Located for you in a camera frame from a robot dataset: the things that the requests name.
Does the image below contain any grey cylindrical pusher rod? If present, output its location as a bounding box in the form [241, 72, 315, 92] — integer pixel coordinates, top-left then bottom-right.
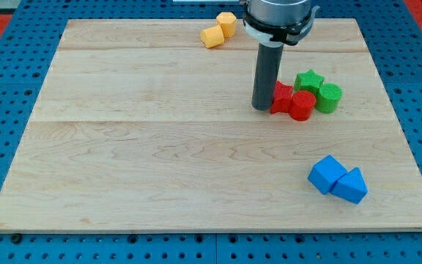
[251, 44, 284, 111]

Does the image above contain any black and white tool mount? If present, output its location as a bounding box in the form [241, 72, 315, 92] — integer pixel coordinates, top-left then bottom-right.
[243, 6, 320, 48]

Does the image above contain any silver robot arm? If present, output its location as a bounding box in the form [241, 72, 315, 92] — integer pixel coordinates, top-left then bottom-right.
[243, 0, 320, 111]

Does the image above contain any green star block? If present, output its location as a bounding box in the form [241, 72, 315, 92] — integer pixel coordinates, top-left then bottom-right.
[294, 70, 325, 95]

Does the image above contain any red star block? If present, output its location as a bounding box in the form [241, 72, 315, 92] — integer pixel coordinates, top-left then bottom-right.
[270, 81, 293, 114]

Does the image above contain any blue cube block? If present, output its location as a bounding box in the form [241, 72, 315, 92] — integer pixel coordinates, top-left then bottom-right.
[308, 155, 347, 194]

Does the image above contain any yellow hexagon block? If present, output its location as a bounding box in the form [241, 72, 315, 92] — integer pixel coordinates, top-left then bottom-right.
[216, 12, 237, 38]

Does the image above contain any yellow cylinder block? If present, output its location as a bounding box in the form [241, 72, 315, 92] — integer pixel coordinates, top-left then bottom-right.
[200, 26, 225, 48]

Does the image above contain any red cylinder block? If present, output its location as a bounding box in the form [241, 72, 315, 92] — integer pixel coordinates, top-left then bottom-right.
[289, 90, 316, 121]

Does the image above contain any green cylinder block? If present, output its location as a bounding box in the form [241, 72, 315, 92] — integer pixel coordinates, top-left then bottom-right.
[315, 84, 343, 114]

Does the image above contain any light wooden board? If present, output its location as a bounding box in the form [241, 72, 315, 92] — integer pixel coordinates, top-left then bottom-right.
[0, 18, 422, 234]

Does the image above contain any blue triangular prism block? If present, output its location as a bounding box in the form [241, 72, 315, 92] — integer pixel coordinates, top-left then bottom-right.
[331, 167, 369, 204]

